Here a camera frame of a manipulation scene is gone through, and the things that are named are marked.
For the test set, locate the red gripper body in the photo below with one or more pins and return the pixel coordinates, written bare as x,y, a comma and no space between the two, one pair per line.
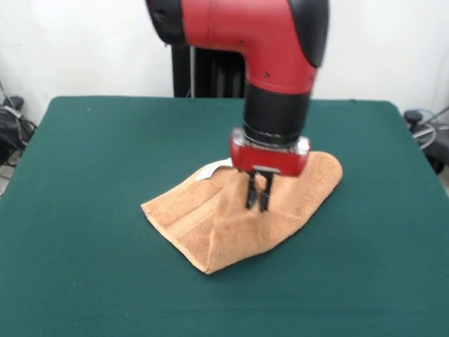
270,161

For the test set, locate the dark green table cloth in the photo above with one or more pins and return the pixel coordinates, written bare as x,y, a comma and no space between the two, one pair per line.
105,281

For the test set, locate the orange terry towel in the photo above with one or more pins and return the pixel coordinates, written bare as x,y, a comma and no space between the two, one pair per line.
228,238

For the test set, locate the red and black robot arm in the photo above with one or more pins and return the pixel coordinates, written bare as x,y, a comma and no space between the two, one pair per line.
263,35

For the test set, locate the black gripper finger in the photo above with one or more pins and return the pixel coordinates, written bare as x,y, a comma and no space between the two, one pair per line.
266,194
251,191

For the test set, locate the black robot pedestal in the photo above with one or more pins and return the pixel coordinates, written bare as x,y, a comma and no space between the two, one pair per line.
210,73

